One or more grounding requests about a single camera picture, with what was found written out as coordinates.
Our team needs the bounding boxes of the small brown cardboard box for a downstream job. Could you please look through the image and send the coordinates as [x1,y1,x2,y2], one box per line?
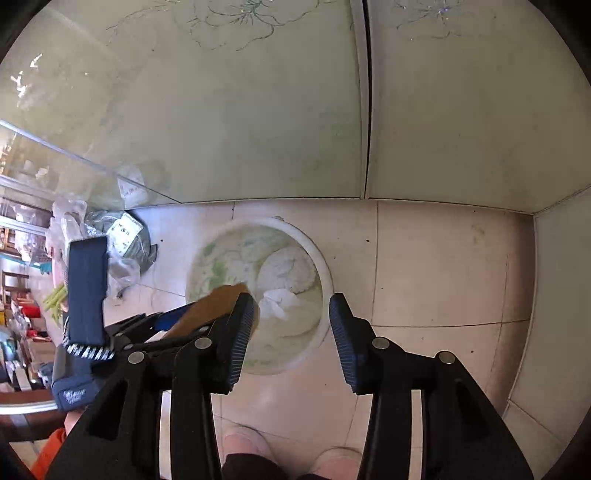
[162,283,259,340]

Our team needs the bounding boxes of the white tissue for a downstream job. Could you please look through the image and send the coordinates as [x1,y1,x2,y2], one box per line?
[259,289,301,321]

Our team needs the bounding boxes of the person left hand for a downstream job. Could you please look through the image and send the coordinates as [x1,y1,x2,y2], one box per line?
[64,410,84,435]

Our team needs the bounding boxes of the plastic bags on floor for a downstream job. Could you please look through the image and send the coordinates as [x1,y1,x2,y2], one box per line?
[45,197,158,299]

